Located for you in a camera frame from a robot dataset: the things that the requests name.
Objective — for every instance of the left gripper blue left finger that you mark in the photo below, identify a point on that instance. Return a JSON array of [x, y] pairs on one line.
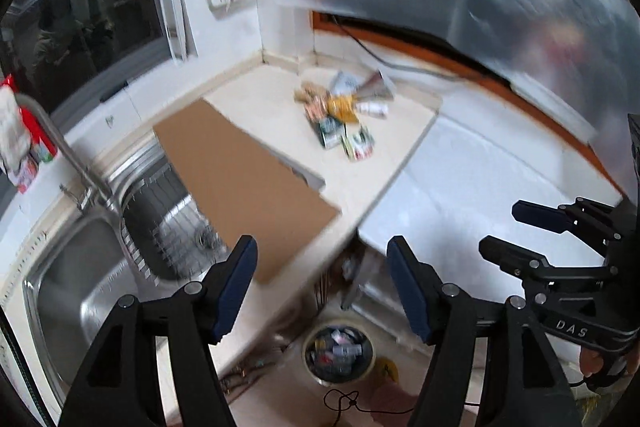
[[231, 285]]

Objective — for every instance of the yellow slipper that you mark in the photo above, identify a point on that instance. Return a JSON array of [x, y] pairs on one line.
[[385, 371]]

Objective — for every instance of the dark window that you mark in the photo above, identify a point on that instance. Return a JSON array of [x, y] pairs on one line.
[[73, 55]]

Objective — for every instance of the pink trouser leg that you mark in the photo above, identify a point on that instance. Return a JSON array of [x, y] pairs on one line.
[[387, 403]]

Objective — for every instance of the brown cardboard sheet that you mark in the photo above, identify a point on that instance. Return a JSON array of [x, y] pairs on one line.
[[241, 187]]

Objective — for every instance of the grey printed paper packet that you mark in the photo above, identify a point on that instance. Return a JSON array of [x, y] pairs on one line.
[[376, 85]]

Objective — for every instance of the wire dish rack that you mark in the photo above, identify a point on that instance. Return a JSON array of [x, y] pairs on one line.
[[166, 234]]

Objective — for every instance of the yellow wrapper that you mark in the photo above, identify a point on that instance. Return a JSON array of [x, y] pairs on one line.
[[341, 107]]

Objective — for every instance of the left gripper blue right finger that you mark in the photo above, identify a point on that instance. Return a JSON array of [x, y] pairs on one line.
[[418, 287]]

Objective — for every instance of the person's right hand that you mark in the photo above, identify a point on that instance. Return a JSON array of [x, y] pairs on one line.
[[601, 371]]

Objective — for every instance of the green white small box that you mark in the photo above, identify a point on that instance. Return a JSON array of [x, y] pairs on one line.
[[358, 145]]

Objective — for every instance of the white wall-mounted holder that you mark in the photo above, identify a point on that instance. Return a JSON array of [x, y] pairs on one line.
[[175, 28]]

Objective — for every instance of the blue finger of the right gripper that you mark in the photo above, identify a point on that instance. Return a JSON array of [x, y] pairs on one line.
[[512, 259], [541, 217]]

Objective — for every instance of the red cap green bottle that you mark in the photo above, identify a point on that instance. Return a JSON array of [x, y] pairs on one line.
[[42, 149]]

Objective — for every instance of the stainless steel sink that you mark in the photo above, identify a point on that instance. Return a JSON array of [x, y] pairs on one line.
[[81, 274]]

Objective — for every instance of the round green trash bin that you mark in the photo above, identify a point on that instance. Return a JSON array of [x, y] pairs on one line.
[[338, 353]]

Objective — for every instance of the brown paper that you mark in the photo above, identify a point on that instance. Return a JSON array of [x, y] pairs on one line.
[[313, 97]]

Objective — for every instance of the small white medicine bottle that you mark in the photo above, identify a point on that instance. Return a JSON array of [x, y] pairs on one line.
[[371, 108]]

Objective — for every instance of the pink soap bottle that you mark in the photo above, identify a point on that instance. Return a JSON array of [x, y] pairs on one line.
[[24, 175]]

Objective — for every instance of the chrome kitchen faucet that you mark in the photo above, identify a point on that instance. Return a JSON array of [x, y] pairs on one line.
[[97, 189]]

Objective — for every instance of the green cigarette box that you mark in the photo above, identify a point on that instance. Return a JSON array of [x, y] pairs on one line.
[[329, 131]]

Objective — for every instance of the white cloth on faucet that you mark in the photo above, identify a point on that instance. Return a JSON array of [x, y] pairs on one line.
[[15, 137]]

